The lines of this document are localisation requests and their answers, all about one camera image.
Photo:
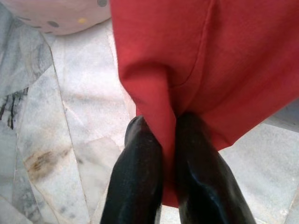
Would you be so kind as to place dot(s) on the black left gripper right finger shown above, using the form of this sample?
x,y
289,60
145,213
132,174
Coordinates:
x,y
205,186

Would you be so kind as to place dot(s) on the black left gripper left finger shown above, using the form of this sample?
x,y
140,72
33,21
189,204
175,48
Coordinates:
x,y
133,182

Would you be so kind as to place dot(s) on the red square pillow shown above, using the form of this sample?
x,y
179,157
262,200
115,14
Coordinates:
x,y
210,58

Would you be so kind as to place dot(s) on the pink cat face pillow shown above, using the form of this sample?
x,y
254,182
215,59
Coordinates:
x,y
58,14

